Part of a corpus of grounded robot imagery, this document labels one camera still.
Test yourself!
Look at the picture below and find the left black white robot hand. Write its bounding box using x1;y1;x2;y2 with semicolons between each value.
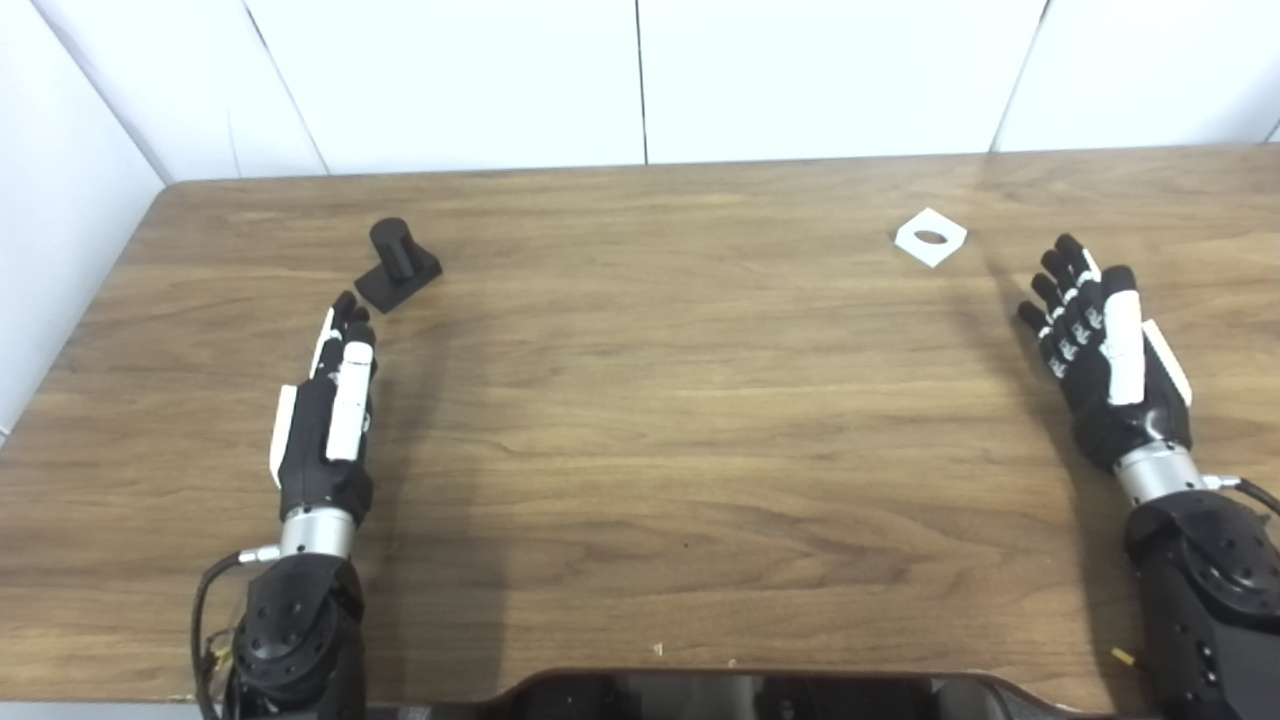
268;291;379;526

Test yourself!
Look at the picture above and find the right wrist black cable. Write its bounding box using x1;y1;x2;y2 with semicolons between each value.
1200;474;1280;516

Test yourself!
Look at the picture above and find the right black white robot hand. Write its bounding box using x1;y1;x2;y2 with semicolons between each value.
1017;233;1194;473

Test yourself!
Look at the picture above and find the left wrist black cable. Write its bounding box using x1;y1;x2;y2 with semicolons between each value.
192;545;281;720

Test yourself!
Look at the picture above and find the black peg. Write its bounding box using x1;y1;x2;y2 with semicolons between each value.
354;217;444;314

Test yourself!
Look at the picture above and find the black robot torso edge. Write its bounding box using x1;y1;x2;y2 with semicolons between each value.
365;668;1076;720

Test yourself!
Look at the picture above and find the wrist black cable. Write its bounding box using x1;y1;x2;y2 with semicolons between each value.
1200;474;1280;516
192;545;281;720

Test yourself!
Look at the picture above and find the white square piece with hole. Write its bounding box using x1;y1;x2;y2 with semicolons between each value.
894;207;969;269

